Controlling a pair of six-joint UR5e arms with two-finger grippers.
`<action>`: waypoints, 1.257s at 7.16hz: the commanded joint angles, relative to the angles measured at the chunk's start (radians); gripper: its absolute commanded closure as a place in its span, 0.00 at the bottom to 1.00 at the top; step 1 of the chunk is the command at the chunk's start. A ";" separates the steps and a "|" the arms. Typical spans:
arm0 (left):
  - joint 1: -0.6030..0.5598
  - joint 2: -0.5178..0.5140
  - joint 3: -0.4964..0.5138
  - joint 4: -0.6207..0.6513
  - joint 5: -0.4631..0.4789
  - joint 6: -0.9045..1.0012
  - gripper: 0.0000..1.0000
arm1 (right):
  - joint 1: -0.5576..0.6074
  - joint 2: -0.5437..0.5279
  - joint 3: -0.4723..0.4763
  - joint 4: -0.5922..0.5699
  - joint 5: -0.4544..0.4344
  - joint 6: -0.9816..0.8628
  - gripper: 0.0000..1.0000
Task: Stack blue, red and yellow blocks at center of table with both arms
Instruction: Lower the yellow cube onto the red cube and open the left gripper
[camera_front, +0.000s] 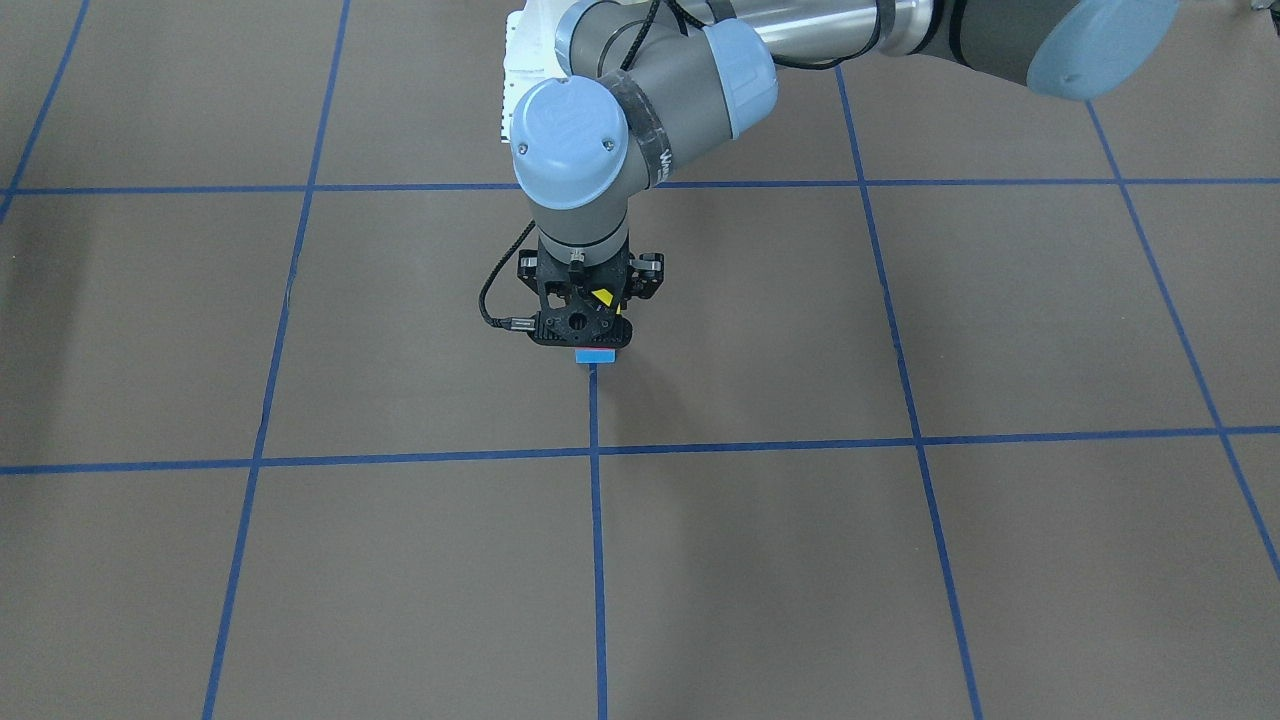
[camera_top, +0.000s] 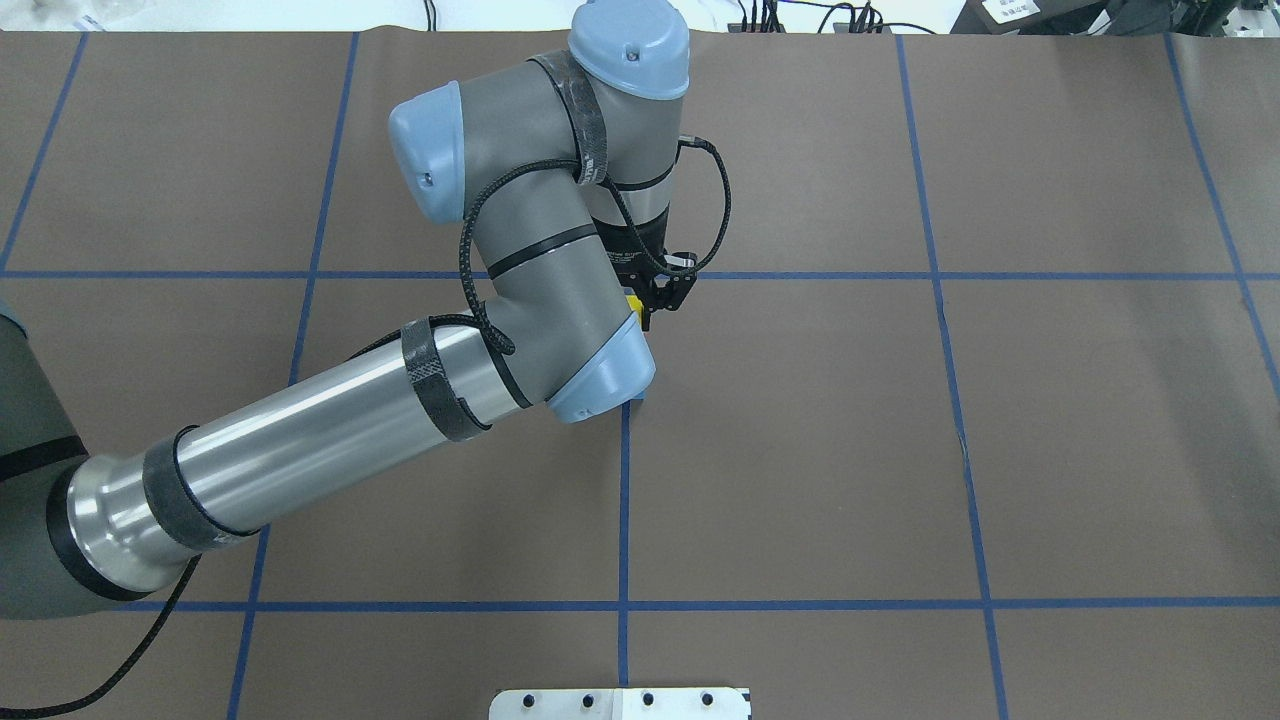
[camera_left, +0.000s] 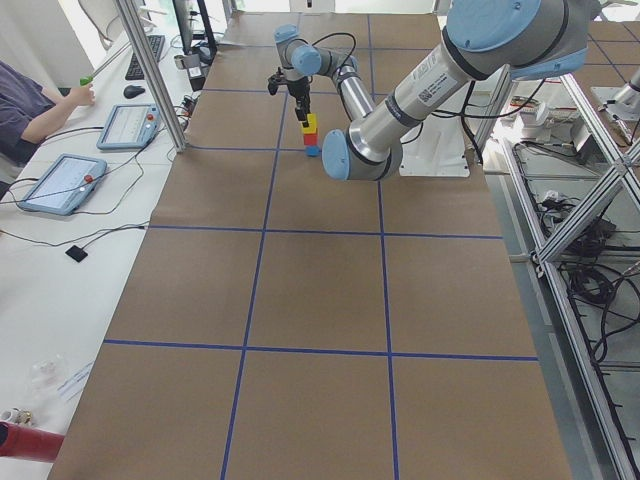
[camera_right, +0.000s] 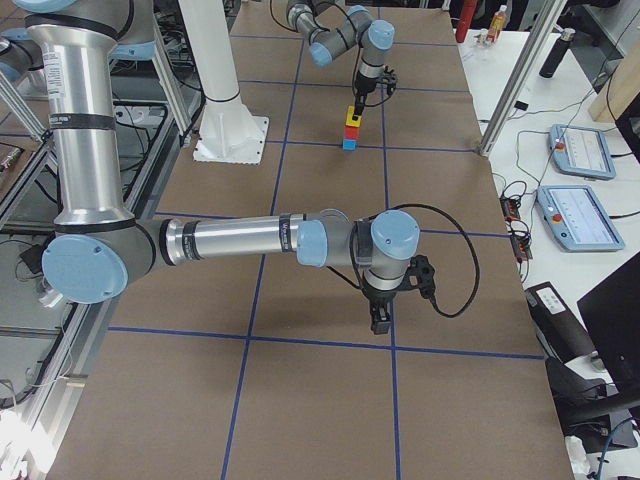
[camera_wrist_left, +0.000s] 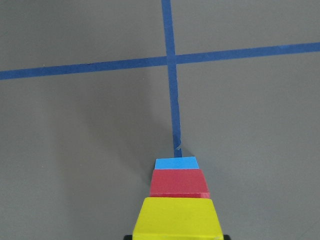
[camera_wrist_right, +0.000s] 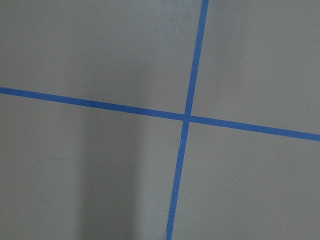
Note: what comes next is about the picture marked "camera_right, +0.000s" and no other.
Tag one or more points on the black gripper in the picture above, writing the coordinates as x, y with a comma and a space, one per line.
362, 86
378, 296

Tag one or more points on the yellow cube block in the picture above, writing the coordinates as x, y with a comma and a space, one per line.
352, 119

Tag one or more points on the red cube block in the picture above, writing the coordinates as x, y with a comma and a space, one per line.
351, 133

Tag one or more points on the blue cube block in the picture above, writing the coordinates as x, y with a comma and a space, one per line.
349, 144

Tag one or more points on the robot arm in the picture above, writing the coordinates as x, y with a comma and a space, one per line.
373, 38
100, 248

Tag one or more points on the red fire extinguisher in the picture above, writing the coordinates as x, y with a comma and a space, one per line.
465, 19

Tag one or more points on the orange drink bottle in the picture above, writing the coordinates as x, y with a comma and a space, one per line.
497, 24

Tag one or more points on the black box with label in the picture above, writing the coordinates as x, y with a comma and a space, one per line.
559, 327

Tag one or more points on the black water bottle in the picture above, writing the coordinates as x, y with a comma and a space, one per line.
557, 53

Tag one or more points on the near teach pendant tablet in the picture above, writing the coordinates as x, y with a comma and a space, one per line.
577, 220

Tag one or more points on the teach pendant tablet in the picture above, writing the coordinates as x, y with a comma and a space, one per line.
581, 151
577, 220

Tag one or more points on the far teach pendant tablet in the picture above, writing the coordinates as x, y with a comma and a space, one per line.
581, 151

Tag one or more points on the black monitor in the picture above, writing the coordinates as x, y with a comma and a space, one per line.
610, 312

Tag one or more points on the white pedestal column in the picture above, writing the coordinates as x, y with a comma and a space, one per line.
228, 132

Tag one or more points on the aluminium frame post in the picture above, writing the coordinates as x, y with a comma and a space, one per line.
531, 50

